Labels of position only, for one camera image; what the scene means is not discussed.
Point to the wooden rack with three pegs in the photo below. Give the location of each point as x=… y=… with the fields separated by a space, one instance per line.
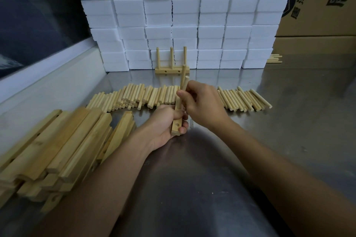
x=172 y=70

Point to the dark window pane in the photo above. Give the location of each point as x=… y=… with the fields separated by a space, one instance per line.
x=36 y=14

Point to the person's right hand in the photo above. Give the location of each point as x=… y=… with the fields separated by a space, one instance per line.
x=207 y=105

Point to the row of wooden dowels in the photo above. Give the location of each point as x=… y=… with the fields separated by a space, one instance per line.
x=133 y=96

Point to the wooden base bar with holes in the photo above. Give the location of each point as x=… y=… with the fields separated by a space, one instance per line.
x=175 y=127

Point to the person's left thumb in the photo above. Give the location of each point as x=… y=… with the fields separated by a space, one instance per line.
x=173 y=111

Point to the stack of white foam blocks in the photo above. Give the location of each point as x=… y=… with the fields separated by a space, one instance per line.
x=183 y=17

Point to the plain cardboard box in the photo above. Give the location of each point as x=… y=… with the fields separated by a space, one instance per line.
x=314 y=45

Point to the person's left forearm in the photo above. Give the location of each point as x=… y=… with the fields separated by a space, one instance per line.
x=111 y=184

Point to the person's right thumb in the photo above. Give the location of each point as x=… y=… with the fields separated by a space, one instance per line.
x=184 y=97

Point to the pile of wooden bars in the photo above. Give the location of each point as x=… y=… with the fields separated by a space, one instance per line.
x=64 y=145

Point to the person's left hand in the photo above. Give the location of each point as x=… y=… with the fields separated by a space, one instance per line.
x=160 y=128

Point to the white window ledge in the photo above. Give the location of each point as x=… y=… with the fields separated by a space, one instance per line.
x=47 y=84

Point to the person's right forearm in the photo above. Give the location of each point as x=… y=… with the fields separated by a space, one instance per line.
x=278 y=178

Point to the large printed cardboard box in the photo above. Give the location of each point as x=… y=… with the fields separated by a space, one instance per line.
x=319 y=3

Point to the light wooden peg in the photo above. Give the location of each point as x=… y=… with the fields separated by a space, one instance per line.
x=186 y=81
x=183 y=74

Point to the small bundle of wooden sticks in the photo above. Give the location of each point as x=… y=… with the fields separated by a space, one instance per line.
x=274 y=59

